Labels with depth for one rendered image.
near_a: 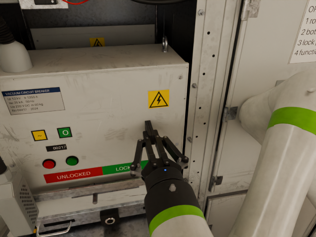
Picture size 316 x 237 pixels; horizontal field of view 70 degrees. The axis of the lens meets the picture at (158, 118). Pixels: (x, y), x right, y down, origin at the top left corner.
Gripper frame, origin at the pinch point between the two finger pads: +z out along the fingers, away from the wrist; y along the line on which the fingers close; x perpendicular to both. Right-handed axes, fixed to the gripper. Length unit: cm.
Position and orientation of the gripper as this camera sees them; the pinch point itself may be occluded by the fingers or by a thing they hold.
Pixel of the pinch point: (149, 132)
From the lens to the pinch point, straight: 58.3
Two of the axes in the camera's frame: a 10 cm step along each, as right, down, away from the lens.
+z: -2.0, -5.2, 8.3
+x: 0.0, -8.5, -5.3
